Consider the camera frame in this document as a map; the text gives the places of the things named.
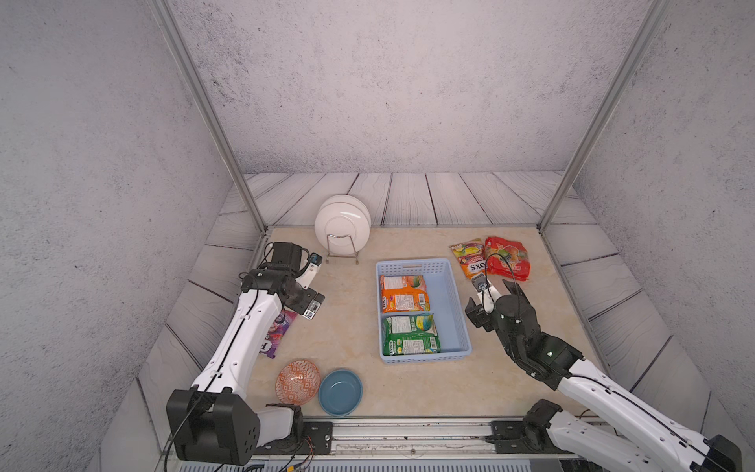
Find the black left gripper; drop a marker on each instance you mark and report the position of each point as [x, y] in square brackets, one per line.
[309, 302]

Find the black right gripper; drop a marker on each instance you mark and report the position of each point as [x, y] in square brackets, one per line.
[478, 316]

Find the purple Fox's candy bag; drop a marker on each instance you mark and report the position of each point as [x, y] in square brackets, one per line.
[277, 330]

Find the red Lot 100 candy bag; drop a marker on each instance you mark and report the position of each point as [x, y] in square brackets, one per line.
[506, 258]

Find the orange Fox's fruits bag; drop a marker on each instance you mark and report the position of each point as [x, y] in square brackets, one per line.
[470, 256]
[403, 294]

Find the light blue plastic basket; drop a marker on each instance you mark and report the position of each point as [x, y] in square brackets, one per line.
[450, 319]

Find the green Fox's spring tea bag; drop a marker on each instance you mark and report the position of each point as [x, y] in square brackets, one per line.
[410, 335]

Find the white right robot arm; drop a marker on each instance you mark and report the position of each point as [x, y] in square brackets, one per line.
[646, 440]

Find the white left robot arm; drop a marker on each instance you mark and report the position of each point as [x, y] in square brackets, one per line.
[212, 421]

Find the orange patterned bowl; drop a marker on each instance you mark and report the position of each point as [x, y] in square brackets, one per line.
[298, 382]

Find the white plate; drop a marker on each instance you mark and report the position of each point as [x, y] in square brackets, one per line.
[344, 214]

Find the blue ceramic bowl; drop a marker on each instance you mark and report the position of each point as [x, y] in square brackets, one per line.
[340, 393]

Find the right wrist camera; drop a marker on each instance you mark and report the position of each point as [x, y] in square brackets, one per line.
[486, 292]

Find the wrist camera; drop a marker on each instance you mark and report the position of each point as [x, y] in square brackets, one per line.
[486, 292]
[300, 262]

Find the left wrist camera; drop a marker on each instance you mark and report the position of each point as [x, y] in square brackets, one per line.
[300, 262]

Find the wire plate stand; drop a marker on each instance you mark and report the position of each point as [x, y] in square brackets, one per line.
[341, 247]

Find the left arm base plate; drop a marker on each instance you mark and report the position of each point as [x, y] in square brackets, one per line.
[311, 437]

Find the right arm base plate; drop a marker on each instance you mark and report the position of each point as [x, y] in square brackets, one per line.
[518, 437]

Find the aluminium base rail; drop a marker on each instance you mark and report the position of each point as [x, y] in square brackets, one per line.
[439, 444]

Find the right aluminium corner post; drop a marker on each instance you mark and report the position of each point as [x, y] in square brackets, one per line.
[631, 61]

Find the aluminium corner post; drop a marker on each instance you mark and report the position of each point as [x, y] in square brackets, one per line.
[631, 61]
[182, 56]

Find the left aluminium corner post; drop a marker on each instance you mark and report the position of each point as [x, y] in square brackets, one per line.
[182, 56]

